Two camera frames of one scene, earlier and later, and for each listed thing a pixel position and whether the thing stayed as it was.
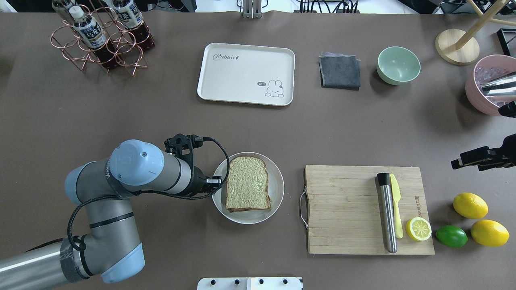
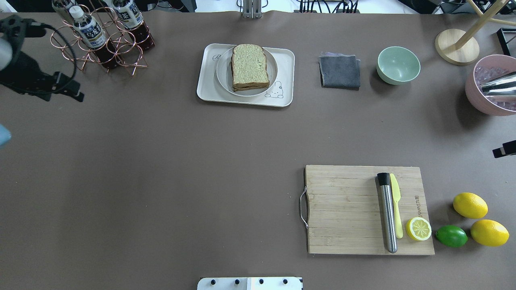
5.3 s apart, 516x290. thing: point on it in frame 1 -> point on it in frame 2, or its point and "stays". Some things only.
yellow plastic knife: x=396 y=194 stays
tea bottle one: x=128 y=13 stays
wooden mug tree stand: x=459 y=47 stays
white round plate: x=254 y=189 -> x=224 y=75
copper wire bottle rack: x=96 y=37 stays
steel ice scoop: x=504 y=85 stays
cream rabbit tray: x=251 y=74 stays
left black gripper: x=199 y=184 -> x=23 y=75
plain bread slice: x=247 y=184 -> x=249 y=67
